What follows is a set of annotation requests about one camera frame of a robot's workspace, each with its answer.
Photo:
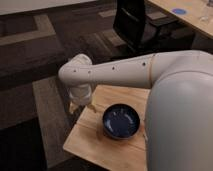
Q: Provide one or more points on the dark blue ceramic bowl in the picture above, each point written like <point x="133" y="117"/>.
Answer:
<point x="120" y="121"/>

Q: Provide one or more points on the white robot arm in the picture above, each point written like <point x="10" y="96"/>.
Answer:
<point x="179" y="112"/>

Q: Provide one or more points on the clear glass on desk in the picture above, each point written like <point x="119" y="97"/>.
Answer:
<point x="205" y="17"/>

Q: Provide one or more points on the black office chair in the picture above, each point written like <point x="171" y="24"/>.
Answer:
<point x="142" y="27"/>

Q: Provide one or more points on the wooden desk in background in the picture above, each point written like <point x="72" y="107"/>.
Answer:
<point x="194" y="10"/>

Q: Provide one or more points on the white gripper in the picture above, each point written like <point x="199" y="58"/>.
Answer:
<point x="81" y="95"/>

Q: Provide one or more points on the blue round disc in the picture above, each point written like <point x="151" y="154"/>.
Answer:
<point x="179" y="11"/>

